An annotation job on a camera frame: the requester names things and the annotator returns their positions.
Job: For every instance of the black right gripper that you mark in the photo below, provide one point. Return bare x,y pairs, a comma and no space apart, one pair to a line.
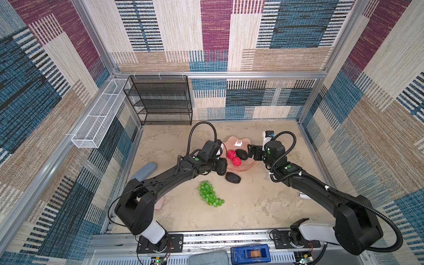
258,149

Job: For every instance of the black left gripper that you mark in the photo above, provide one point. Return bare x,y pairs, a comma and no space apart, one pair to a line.
221,167

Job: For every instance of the dark fake avocado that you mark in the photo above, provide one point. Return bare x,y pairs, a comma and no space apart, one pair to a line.
232,178
242,154

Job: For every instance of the red fake fruit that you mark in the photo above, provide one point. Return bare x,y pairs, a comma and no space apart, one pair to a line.
231,154
236,161

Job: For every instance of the green fake grape bunch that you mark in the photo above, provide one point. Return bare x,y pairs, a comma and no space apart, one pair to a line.
208,195

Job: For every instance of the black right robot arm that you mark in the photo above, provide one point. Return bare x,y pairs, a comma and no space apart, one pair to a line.
356,227

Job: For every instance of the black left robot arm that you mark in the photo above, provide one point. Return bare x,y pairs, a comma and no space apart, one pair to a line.
135,207

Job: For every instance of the pink scalloped fruit bowl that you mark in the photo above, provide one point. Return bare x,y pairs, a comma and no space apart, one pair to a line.
233,143

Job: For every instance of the blue oval case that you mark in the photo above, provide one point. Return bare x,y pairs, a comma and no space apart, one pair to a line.
144,172

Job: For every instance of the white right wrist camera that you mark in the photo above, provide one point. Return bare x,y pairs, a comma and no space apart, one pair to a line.
267,137

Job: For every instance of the black wire mesh shelf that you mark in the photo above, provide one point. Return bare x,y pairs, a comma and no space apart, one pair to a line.
160,100

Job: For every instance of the pink item near left wall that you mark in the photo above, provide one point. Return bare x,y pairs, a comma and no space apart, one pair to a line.
159,204

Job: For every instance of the blue box on rail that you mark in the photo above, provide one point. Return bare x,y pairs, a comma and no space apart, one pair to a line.
250,254

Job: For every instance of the grey pad on rail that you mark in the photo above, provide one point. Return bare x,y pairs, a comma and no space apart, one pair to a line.
209,258

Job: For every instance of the white wire mesh basket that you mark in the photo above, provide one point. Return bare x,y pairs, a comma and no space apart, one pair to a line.
95,125

